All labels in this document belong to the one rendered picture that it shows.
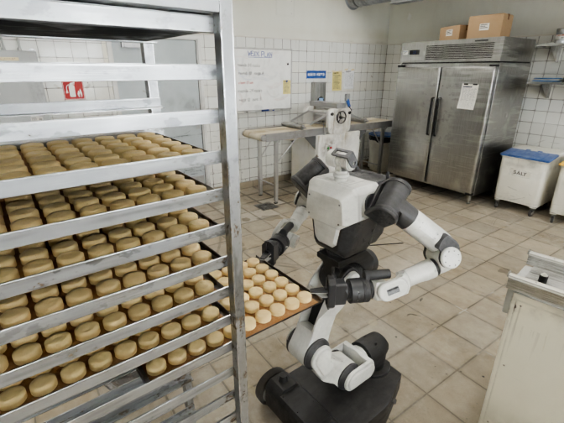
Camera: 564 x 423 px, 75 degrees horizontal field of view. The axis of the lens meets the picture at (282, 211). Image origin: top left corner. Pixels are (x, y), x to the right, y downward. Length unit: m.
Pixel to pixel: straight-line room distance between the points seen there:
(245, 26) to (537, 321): 4.69
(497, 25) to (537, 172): 1.79
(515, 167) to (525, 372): 3.71
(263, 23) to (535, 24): 3.46
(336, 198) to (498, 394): 1.21
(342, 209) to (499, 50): 4.10
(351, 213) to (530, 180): 4.15
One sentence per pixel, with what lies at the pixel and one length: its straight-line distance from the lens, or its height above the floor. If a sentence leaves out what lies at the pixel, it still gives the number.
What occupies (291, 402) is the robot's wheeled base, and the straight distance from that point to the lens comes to 1.99.
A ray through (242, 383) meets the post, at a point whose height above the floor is 0.84.
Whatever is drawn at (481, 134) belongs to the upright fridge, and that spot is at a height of 0.95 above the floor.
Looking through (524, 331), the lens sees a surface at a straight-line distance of 1.88.
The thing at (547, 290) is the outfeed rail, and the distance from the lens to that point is 1.78.
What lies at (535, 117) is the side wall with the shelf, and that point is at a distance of 5.97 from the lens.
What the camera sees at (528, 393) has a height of 0.40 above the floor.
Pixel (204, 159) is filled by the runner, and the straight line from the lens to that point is 0.84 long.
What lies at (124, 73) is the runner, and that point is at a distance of 0.76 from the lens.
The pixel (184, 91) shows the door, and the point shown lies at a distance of 5.06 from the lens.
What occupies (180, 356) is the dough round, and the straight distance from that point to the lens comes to 1.08.
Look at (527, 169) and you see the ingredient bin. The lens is 5.34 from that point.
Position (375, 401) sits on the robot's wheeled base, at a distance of 2.08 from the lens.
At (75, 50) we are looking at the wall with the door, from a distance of 4.74.
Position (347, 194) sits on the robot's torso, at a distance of 1.35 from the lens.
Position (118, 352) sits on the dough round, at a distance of 1.01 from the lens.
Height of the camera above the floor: 1.69
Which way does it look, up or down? 21 degrees down
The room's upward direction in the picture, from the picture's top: straight up
